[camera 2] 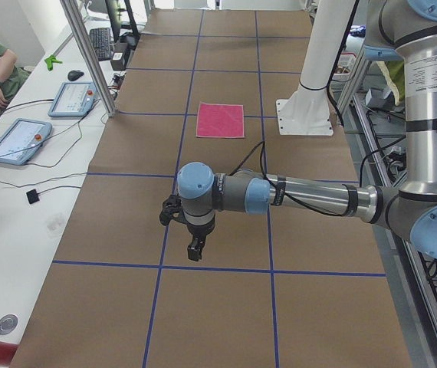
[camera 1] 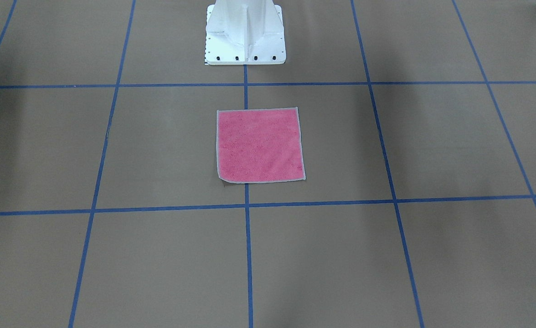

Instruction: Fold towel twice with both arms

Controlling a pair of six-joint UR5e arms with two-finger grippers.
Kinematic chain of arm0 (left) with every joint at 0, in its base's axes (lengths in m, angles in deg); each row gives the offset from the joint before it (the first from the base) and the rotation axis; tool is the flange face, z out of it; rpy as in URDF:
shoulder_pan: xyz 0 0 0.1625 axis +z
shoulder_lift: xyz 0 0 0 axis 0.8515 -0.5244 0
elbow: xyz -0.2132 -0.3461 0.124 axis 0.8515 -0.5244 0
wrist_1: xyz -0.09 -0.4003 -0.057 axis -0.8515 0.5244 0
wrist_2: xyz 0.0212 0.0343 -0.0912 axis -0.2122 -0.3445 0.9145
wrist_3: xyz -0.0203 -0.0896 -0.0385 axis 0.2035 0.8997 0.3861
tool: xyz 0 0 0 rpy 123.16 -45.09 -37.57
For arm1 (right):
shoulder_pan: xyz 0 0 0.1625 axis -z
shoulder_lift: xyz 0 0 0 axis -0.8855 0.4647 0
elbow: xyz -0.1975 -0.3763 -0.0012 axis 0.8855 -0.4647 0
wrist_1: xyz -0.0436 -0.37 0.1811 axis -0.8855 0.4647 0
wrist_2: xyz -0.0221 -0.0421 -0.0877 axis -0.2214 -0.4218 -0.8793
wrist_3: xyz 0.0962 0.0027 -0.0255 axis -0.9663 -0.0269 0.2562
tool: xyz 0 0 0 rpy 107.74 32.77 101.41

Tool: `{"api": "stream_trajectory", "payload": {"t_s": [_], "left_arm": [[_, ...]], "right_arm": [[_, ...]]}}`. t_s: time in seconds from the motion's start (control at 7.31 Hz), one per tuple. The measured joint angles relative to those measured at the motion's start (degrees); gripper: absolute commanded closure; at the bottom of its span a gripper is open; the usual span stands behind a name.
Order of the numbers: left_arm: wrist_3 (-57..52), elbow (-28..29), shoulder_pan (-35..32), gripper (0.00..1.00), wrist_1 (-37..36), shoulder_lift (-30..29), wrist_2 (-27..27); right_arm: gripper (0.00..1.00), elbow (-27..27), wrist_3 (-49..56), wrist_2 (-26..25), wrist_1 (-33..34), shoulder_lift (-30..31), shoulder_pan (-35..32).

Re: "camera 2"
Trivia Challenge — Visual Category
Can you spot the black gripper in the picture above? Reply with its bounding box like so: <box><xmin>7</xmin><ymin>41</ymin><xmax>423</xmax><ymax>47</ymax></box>
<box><xmin>185</xmin><ymin>214</ymin><xmax>215</xmax><ymax>261</ymax></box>

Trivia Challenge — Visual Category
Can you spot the pink towel with grey edge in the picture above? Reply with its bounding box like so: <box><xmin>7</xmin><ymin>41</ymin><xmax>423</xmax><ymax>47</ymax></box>
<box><xmin>195</xmin><ymin>103</ymin><xmax>245</xmax><ymax>139</ymax></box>

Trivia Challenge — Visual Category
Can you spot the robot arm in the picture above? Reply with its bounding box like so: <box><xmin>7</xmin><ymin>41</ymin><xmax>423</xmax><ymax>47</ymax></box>
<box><xmin>160</xmin><ymin>1</ymin><xmax>437</xmax><ymax>261</ymax></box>

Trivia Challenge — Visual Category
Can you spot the small black square device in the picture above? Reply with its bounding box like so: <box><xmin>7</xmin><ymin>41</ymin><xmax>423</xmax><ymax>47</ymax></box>
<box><xmin>26</xmin><ymin>189</ymin><xmax>40</xmax><ymax>205</ymax></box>

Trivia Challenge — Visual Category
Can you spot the far teach pendant tablet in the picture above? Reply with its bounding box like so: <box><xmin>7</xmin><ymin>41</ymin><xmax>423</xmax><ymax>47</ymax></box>
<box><xmin>48</xmin><ymin>82</ymin><xmax>97</xmax><ymax>118</ymax></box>

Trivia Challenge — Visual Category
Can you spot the teach pendant tablet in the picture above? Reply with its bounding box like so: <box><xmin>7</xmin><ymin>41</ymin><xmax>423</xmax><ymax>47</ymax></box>
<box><xmin>48</xmin><ymin>82</ymin><xmax>97</xmax><ymax>118</ymax></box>
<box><xmin>0</xmin><ymin>118</ymin><xmax>52</xmax><ymax>166</ymax></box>

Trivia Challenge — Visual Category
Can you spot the black box with label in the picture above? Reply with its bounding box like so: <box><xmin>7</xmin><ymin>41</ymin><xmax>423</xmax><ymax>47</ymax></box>
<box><xmin>110</xmin><ymin>41</ymin><xmax>131</xmax><ymax>71</ymax></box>

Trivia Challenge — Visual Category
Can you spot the near teach pendant tablet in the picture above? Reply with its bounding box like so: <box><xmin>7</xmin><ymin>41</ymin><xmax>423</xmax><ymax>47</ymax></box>
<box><xmin>0</xmin><ymin>118</ymin><xmax>52</xmax><ymax>166</ymax></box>

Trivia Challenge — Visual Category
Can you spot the round silver tape dispenser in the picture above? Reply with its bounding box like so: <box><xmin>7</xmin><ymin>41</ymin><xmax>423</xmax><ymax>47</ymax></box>
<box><xmin>0</xmin><ymin>314</ymin><xmax>18</xmax><ymax>336</ymax></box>

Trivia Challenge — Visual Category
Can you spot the black computer mouse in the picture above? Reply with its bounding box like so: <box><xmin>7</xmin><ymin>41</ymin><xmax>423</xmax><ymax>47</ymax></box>
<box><xmin>67</xmin><ymin>70</ymin><xmax>84</xmax><ymax>81</ymax></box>

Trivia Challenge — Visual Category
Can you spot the black keyboard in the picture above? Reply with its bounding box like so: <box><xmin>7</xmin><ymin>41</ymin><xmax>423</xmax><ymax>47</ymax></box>
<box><xmin>89</xmin><ymin>28</ymin><xmax>112</xmax><ymax>61</ymax></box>

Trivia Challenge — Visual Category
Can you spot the black monitor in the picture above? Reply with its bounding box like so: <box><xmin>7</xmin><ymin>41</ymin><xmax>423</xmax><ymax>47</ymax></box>
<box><xmin>104</xmin><ymin>0</ymin><xmax>140</xmax><ymax>47</ymax></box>

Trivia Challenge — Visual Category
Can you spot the green clamp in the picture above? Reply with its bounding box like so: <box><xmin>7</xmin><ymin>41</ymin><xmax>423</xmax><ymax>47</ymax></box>
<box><xmin>44</xmin><ymin>54</ymin><xmax>62</xmax><ymax>71</ymax></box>

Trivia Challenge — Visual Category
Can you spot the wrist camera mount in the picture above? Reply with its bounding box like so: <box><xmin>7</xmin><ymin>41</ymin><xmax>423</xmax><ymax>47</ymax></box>
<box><xmin>159</xmin><ymin>194</ymin><xmax>187</xmax><ymax>226</ymax></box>

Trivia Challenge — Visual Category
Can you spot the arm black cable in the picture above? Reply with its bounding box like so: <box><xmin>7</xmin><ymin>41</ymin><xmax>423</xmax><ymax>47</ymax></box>
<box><xmin>228</xmin><ymin>140</ymin><xmax>357</xmax><ymax>218</ymax></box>

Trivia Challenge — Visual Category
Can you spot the white camera mast with base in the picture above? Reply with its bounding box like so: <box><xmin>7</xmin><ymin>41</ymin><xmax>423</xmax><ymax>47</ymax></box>
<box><xmin>276</xmin><ymin>0</ymin><xmax>358</xmax><ymax>136</ymax></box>

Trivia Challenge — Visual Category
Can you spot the aluminium side frame rail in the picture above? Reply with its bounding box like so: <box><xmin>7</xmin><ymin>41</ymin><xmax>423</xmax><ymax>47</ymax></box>
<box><xmin>338</xmin><ymin>51</ymin><xmax>437</xmax><ymax>364</ymax></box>

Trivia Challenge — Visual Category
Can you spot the aluminium frame post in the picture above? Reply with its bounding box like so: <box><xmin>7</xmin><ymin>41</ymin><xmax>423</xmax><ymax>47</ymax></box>
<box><xmin>60</xmin><ymin>0</ymin><xmax>116</xmax><ymax>117</ymax></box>

